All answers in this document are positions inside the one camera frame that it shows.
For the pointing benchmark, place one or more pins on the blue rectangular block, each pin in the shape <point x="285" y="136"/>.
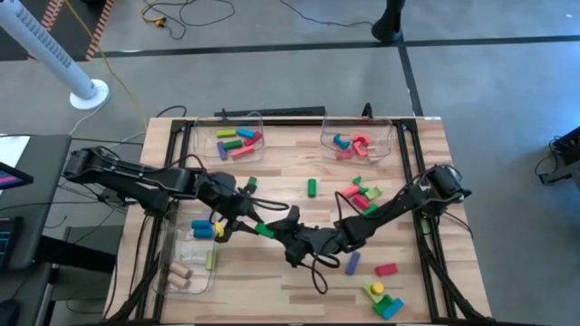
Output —
<point x="394" y="309"/>
<point x="246" y="133"/>

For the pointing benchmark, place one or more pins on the gray side desk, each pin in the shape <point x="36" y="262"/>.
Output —
<point x="45" y="190"/>

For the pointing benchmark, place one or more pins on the long lime green block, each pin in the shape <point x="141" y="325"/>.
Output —
<point x="225" y="133"/>

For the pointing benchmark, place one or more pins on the clear plastic bin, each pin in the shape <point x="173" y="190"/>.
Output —
<point x="199" y="246"/>
<point x="383" y="156"/>
<point x="204" y="158"/>

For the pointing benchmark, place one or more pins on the green chunky block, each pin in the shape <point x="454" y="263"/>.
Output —
<point x="382" y="305"/>

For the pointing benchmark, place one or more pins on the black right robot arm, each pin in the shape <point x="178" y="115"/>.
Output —
<point x="394" y="206"/>

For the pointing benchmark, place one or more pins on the black desk base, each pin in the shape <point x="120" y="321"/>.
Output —
<point x="81" y="253"/>

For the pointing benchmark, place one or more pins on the yellow cylinder block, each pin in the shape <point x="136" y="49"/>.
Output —
<point x="377" y="288"/>

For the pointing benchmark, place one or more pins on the small black clamp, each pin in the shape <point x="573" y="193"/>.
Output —
<point x="367" y="110"/>

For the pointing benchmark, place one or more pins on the lime green triangle block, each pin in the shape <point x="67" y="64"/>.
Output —
<point x="369" y="293"/>

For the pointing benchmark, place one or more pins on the black equipment box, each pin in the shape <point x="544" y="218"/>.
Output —
<point x="568" y="149"/>

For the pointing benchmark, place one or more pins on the black power strip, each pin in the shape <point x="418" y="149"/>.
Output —
<point x="281" y="111"/>

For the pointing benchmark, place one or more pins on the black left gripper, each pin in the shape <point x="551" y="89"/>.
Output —
<point x="231" y="194"/>

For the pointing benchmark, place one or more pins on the white paper sheet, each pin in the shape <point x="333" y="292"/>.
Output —
<point x="13" y="149"/>

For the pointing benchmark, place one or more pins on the black backlit keyboard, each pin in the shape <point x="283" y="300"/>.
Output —
<point x="9" y="244"/>

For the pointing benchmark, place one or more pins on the orange rectangular block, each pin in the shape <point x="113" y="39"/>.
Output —
<point x="243" y="151"/>

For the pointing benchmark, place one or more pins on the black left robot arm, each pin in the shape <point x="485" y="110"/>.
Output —
<point x="136" y="179"/>

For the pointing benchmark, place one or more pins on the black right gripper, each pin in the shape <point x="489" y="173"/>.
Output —
<point x="317" y="242"/>

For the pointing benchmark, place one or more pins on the black hazard striped mat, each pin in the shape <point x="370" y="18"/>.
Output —
<point x="77" y="31"/>

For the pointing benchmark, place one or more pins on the orange cube block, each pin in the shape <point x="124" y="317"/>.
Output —
<point x="361" y="137"/>

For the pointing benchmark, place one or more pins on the short purple block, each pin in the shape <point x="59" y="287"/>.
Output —
<point x="353" y="263"/>

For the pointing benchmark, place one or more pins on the lime green cylinder block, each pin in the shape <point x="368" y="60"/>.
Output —
<point x="209" y="260"/>

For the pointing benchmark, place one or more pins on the red arch block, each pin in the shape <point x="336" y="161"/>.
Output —
<point x="344" y="155"/>
<point x="386" y="269"/>

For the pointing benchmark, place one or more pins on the monitor with pink screen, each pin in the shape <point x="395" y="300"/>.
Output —
<point x="11" y="179"/>

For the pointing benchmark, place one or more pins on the red cylinder block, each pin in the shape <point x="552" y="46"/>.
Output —
<point x="361" y="202"/>
<point x="254" y="138"/>

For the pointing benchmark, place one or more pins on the orange cylinder block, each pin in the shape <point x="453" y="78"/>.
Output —
<point x="350" y="191"/>

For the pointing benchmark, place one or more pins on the white tower fan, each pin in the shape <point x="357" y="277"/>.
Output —
<point x="41" y="50"/>

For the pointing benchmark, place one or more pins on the black aluminium table frame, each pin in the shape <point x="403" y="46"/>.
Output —
<point x="294" y="121"/>

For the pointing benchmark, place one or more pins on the long purple block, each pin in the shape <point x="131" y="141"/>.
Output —
<point x="222" y="150"/>

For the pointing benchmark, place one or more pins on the green rectangular block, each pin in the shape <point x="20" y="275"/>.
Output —
<point x="252" y="180"/>
<point x="265" y="230"/>
<point x="232" y="145"/>

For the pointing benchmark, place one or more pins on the blue cylinder block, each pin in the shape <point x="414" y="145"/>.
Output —
<point x="200" y="224"/>
<point x="203" y="233"/>

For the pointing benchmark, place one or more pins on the blue arch block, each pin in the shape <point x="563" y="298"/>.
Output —
<point x="340" y="141"/>

